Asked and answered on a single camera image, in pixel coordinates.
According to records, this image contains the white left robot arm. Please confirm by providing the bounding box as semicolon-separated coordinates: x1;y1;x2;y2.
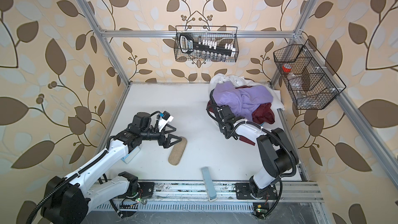
27;111;182;224

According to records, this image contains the white cloth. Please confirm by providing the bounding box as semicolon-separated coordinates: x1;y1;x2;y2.
208;74;285;111

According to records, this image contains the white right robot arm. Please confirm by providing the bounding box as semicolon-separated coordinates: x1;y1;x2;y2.
206;104;299;199

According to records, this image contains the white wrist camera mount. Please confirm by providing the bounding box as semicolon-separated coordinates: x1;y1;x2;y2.
157;111;174;132

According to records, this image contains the black socket tool rail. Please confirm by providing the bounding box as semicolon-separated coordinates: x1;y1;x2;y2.
175;32;238;58

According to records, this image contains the clear bottle red cap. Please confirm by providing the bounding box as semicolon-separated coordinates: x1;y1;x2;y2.
282;63;308;100

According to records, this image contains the beige oval pad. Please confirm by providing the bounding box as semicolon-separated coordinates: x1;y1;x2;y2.
168;138;187;166

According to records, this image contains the light blue flat bar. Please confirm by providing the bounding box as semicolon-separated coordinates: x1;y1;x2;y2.
201;167;217;202

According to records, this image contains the black wire basket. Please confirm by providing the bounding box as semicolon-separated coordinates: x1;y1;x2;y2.
273;39;346;110
174;24;239;63

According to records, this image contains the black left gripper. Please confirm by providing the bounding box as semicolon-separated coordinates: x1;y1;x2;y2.
140;123;182;149

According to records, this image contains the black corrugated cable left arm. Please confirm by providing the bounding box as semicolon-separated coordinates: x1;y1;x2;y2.
24;149;109;224

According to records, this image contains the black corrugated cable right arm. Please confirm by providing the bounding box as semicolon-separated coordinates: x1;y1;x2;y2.
206;90;299;178

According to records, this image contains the black wire basket right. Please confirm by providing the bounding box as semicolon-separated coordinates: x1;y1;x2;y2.
273;39;346;110

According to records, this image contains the light blue sponge block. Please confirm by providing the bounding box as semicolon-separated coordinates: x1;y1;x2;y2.
121;146;141;164

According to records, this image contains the purple cloth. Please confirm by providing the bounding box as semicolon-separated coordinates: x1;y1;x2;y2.
212;82;273;122

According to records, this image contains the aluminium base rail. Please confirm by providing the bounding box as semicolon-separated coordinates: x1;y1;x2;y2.
90;179;324;213

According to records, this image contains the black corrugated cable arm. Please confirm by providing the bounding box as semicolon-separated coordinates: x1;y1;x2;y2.
206;90;299;178
24;149;109;224

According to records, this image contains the maroon cloth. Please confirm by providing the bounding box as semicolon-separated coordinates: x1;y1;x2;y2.
206;86;275;146

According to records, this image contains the black wire basket back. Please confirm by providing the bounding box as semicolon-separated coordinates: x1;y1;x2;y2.
174;24;239;63

